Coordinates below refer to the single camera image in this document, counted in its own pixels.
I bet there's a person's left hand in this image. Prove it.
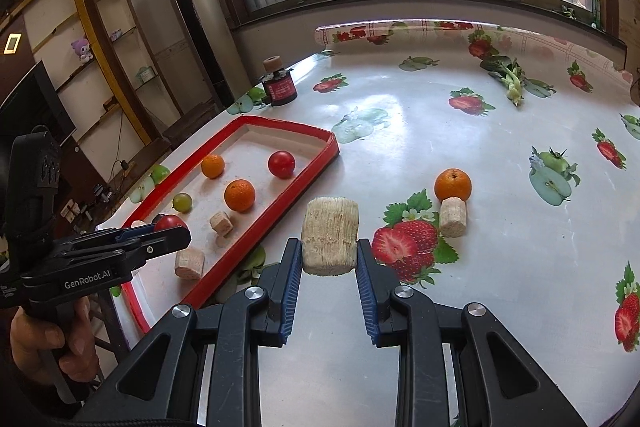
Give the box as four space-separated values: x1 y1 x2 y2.
10 296 93 387

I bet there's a large beige pressed block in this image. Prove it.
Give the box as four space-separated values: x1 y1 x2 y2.
301 196 360 277

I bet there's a small orange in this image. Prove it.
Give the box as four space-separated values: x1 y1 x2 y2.
434 168 472 202

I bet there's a green bok choy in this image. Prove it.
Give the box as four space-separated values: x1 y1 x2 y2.
480 55 526 108

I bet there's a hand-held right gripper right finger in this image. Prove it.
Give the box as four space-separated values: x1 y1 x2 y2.
356 238 588 427

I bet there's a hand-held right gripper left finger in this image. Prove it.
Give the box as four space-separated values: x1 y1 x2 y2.
82 238 304 427

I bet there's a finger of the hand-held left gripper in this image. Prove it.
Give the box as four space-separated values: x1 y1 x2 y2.
56 222 162 256
50 226 192 271

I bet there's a yellow framed wall shelf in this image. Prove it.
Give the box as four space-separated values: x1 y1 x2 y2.
0 0 173 228

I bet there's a black television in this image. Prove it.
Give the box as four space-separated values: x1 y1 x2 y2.
0 61 76 148

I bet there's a fruit print tablecloth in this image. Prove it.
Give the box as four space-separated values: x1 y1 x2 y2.
107 19 640 427

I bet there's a red tomato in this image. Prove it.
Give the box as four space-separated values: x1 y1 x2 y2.
154 214 189 233
267 150 296 179

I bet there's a red rimmed white tray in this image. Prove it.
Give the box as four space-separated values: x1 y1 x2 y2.
109 115 341 335

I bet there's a tower air conditioner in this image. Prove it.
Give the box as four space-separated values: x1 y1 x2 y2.
158 0 251 110

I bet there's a purple plush toy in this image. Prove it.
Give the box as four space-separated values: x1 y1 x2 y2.
71 38 95 64

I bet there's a dark jar with cork lid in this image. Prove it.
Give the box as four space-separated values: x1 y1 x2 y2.
261 56 299 108

